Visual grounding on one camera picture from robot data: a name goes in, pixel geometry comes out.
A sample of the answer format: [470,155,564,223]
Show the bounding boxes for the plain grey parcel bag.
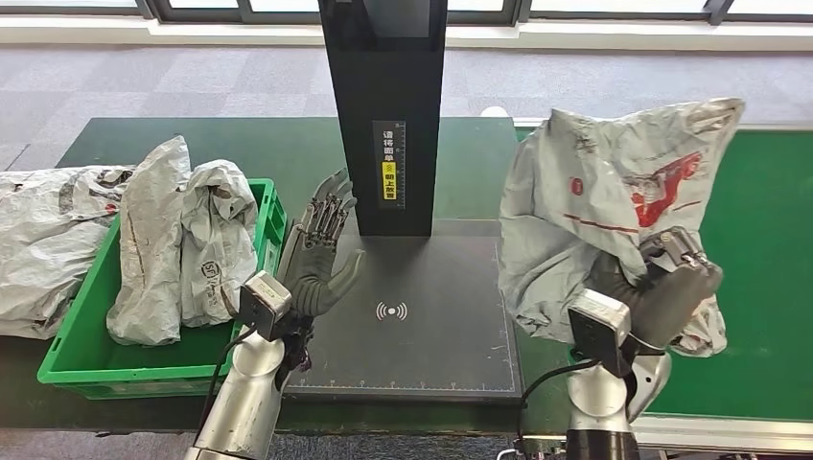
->
[105,134,193,347]

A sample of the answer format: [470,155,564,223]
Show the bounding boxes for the dark window frame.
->
[0,0,813,27]

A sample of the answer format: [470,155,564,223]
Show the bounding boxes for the green plastic crate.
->
[36,177,289,402]

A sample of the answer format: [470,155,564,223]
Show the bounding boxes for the black inbound scanning machine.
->
[286,0,525,405]

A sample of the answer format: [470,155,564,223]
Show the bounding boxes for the crumpled grey parcel bag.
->
[0,165,136,341]

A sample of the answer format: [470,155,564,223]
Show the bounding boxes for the dark green table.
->
[0,116,576,439]

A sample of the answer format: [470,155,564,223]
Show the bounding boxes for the grey parcel bag red splash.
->
[498,97,747,358]

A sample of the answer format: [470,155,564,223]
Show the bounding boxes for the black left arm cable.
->
[193,323,259,441]

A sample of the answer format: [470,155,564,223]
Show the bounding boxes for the grey parcel bag red print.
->
[180,159,261,330]

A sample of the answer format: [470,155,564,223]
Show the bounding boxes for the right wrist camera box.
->
[567,289,634,380]

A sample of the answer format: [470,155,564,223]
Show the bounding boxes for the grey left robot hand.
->
[277,168,366,319]

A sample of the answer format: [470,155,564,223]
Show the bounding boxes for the aluminium conveyor frame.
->
[513,117,813,460]

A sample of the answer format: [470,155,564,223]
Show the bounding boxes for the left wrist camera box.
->
[238,270,293,343]

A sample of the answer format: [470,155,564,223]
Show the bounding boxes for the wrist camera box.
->
[567,289,634,380]
[238,270,293,343]

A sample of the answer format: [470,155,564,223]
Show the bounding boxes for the white window sill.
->
[0,11,813,54]

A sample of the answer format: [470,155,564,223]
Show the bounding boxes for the green conveyor belt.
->
[515,126,813,424]

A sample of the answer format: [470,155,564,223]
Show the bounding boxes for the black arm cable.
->
[516,358,601,446]
[193,323,259,441]

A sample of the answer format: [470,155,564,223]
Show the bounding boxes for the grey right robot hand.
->
[591,226,724,354]

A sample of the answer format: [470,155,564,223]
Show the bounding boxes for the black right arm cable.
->
[516,358,601,446]

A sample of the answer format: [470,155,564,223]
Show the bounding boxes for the black yellow ruler label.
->
[372,120,407,211]

